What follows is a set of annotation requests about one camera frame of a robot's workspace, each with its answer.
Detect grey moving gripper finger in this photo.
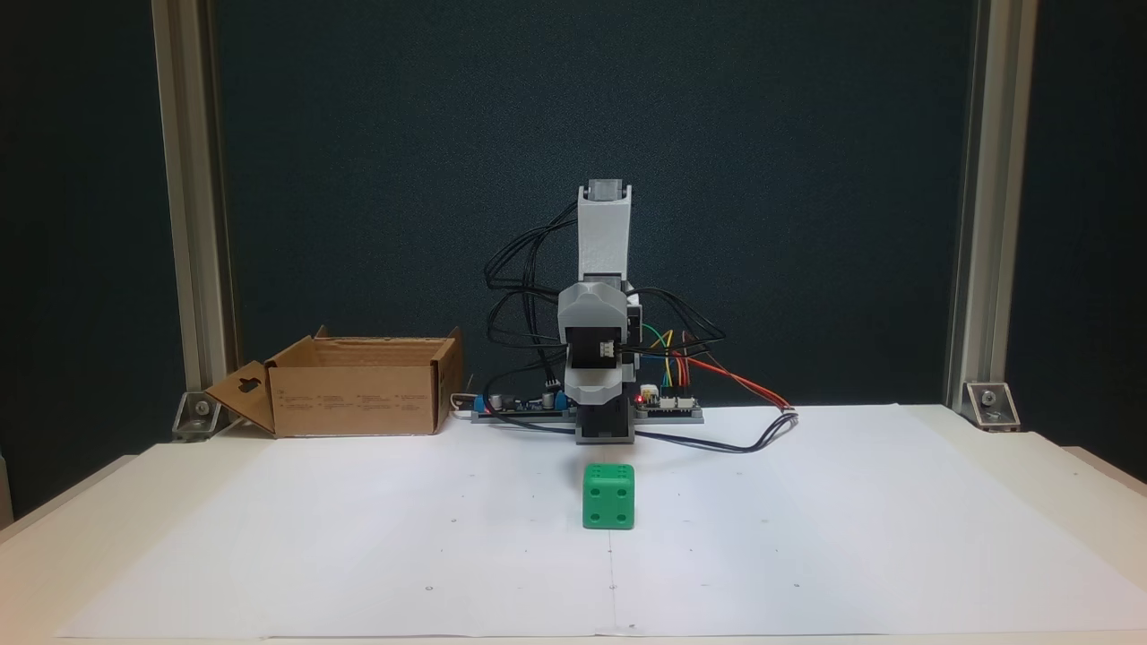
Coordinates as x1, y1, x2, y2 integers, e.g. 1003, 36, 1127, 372
563, 364, 626, 405

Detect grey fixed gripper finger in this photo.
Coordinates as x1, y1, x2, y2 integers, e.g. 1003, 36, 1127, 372
557, 279, 630, 348

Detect green dice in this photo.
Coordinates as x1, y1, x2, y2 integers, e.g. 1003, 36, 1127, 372
582, 463, 636, 531

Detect motor controller circuit board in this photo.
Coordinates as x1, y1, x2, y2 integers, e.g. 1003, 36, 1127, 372
634, 383, 703, 422

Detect blue power circuit board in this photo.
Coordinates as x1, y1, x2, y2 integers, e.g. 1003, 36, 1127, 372
473, 381, 576, 422

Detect open cardboard box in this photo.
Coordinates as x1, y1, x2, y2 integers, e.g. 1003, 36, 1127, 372
204, 326, 465, 439

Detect black servo cable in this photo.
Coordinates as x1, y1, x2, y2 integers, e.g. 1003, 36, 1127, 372
484, 202, 583, 415
627, 287, 727, 359

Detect green jumper wire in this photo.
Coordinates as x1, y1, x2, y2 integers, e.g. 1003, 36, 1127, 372
642, 328, 673, 391

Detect black twin cable white connector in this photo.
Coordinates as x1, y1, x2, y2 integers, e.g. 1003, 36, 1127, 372
488, 408, 800, 454

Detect red orange twin wire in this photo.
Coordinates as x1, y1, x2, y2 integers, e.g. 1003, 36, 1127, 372
686, 333, 795, 413

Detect metal corner bracket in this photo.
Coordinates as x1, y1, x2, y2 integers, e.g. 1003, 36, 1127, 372
172, 391, 223, 443
963, 382, 1022, 433

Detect aluminium frame post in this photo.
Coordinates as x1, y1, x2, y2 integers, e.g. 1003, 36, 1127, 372
151, 0, 241, 422
944, 0, 1040, 415

